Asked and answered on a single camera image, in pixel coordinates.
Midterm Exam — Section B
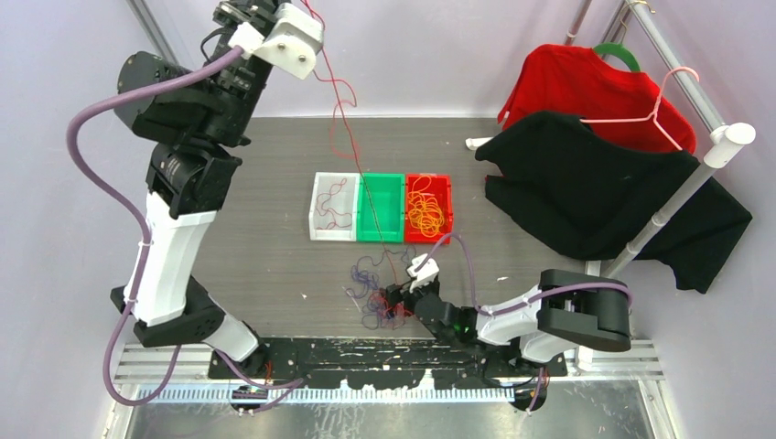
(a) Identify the yellow cable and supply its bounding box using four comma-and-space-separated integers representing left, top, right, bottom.
405, 176, 448, 239

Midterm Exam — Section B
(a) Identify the green plastic bin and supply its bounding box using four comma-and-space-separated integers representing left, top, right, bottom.
356, 173, 405, 243

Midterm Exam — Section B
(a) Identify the white plastic bin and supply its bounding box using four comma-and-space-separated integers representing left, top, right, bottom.
307, 172, 361, 241

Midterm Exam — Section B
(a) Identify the red plastic bin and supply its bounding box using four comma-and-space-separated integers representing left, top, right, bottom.
404, 174, 454, 244

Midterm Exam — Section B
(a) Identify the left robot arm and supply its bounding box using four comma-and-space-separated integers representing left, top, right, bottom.
111, 58, 272, 378

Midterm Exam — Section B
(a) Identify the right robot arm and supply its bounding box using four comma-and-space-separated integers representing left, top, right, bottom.
380, 269, 632, 376

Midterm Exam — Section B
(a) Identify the black shirt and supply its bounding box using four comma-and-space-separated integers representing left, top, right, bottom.
475, 112, 752, 294

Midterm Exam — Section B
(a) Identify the red shirt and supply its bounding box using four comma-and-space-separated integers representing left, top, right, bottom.
497, 44, 697, 154

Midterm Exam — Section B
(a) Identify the pink hanger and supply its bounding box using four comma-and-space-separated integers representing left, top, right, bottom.
580, 66, 700, 151

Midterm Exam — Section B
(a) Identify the green hanger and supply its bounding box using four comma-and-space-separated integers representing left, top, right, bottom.
593, 42, 641, 72

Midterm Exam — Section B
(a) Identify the white clothes rack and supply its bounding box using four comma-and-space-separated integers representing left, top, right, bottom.
465, 0, 758, 372

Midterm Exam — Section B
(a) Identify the purple cable bundle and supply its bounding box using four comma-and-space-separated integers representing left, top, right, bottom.
346, 243, 410, 305

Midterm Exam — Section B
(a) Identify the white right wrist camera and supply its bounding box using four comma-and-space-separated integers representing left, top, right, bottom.
406, 253, 439, 292

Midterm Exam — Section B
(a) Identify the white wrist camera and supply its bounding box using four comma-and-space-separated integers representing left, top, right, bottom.
228, 3, 324, 80
406, 253, 439, 292

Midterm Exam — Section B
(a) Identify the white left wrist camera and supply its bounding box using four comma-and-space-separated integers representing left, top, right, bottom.
228, 3, 324, 80

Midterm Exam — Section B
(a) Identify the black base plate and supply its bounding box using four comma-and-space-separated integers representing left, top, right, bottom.
245, 337, 540, 391

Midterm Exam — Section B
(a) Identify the aluminium frame rail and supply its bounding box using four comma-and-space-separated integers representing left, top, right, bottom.
126, 0, 179, 64

